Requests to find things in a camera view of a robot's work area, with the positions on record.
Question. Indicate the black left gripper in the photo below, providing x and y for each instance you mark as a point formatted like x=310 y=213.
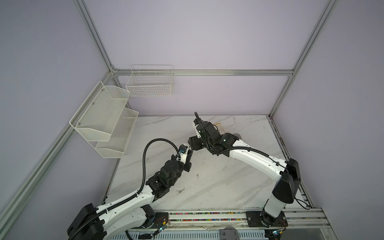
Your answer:
x=179 y=163

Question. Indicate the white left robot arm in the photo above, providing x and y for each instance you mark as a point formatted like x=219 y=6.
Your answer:
x=133 y=210

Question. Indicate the white knit work glove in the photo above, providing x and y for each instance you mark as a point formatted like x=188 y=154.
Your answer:
x=220 y=128

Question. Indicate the white mesh lower shelf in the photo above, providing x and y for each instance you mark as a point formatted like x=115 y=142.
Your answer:
x=116 y=147

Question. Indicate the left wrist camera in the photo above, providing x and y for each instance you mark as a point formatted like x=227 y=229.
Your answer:
x=185 y=153

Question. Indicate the white wire basket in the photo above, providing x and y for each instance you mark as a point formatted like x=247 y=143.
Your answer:
x=151 y=81

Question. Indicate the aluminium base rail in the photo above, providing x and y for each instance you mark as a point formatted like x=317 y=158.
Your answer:
x=292 y=224

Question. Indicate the aluminium frame profile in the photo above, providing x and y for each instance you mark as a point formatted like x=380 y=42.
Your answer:
x=23 y=196

